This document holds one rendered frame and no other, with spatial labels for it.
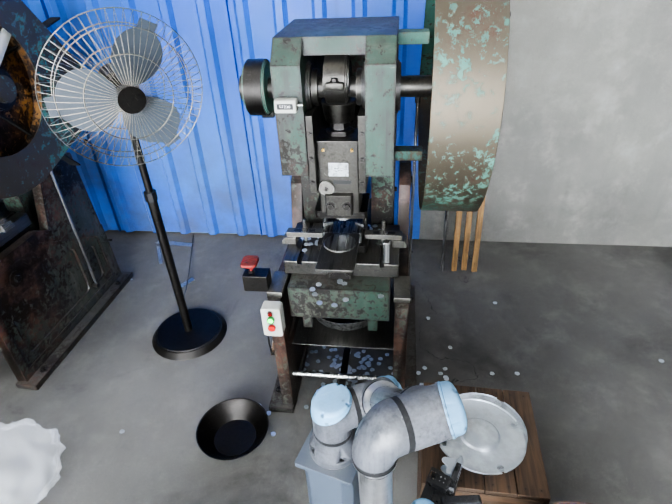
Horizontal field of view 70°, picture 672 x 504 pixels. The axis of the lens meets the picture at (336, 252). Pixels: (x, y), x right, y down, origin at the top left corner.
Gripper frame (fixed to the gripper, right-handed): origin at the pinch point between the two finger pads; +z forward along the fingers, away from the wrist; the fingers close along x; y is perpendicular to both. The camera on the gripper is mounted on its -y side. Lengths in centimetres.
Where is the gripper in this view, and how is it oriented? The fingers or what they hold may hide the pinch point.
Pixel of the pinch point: (462, 460)
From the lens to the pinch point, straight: 166.7
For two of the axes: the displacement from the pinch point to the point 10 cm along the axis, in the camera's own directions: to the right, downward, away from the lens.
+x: 0.1, 8.6, 5.1
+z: 4.7, -4.6, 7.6
